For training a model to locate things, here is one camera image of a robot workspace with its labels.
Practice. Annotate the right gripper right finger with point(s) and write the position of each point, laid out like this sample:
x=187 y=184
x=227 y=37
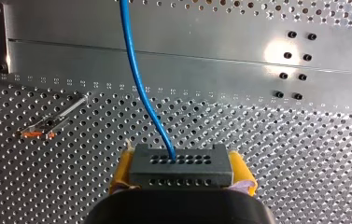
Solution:
x=242 y=174

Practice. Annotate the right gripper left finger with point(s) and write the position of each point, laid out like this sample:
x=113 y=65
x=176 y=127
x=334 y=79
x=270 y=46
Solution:
x=121 y=174

